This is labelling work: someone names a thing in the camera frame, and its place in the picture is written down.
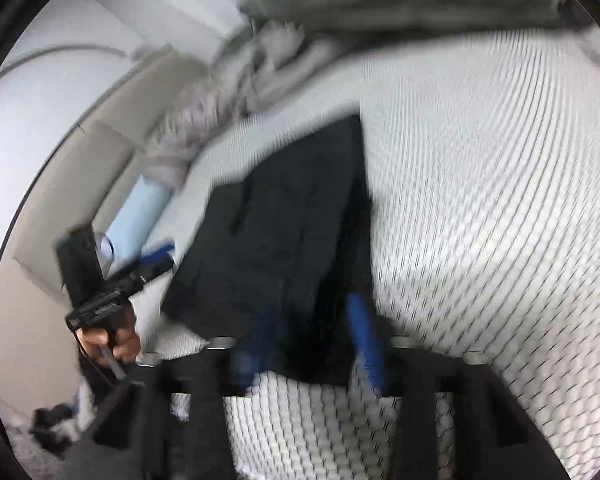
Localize black pants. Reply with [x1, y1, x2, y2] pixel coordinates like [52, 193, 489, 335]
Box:
[161, 115, 373, 387]

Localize person's left hand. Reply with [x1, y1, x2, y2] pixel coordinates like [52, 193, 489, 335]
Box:
[76, 302, 140, 367]

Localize light blue pillow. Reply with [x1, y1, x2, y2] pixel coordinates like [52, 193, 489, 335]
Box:
[100, 177, 173, 268]

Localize beige upholstered headboard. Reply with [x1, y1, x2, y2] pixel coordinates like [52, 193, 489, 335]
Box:
[0, 49, 207, 299]

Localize white honeycomb mattress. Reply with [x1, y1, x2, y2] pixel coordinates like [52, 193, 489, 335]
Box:
[150, 32, 600, 479]

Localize beige crumpled blanket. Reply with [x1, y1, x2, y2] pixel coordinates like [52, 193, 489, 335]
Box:
[142, 22, 360, 191]

